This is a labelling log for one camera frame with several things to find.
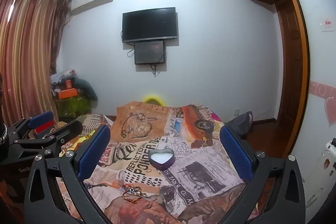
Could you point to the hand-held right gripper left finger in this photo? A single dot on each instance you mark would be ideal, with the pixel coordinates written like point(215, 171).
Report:
point(94, 153)

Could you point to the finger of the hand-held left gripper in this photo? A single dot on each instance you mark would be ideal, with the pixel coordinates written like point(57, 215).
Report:
point(65, 132)
point(40, 118)

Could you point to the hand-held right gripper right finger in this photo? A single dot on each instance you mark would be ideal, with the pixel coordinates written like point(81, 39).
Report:
point(236, 153)

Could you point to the heart-shaped metal tin box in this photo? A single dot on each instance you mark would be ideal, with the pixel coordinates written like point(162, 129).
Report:
point(160, 159)

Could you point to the red box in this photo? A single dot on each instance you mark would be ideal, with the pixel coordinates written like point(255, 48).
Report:
point(44, 128)

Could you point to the yellow cloth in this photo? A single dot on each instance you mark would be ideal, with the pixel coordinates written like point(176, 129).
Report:
point(81, 139)

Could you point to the striped printed pillow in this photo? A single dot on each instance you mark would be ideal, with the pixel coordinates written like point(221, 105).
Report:
point(92, 120)

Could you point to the grey plastic bag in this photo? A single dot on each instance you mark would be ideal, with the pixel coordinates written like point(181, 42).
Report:
point(240, 121)

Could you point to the long orange box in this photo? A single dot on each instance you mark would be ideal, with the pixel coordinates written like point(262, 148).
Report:
point(67, 94)

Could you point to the pile of plastic bags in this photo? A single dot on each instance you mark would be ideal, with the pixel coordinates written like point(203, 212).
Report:
point(59, 78)

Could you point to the small orange box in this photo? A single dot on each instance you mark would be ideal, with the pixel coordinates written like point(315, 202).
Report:
point(69, 84)

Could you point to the dark grey stuffed cushion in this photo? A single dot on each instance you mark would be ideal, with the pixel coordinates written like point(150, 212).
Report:
point(88, 90)

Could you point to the striped brown curtain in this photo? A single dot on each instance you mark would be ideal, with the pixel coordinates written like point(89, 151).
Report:
point(26, 56)

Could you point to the newspaper print blanket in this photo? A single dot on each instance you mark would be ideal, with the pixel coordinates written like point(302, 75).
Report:
point(157, 129)

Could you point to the yellow plastic hoop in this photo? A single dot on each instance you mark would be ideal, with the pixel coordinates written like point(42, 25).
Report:
point(147, 98)

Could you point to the brown wooden door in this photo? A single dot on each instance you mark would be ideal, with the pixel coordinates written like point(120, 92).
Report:
point(291, 69)

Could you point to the white air conditioner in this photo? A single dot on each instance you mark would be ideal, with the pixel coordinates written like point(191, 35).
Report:
point(92, 1)

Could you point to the white wall socket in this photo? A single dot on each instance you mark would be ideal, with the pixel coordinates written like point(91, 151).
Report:
point(236, 111)

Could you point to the pink heart wall sticker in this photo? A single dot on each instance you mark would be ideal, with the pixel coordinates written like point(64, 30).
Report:
point(329, 111)

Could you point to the small black wall monitor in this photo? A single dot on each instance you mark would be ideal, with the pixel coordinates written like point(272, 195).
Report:
point(149, 52)

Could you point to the black wall television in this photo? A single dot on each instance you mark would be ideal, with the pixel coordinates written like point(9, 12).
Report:
point(149, 24)

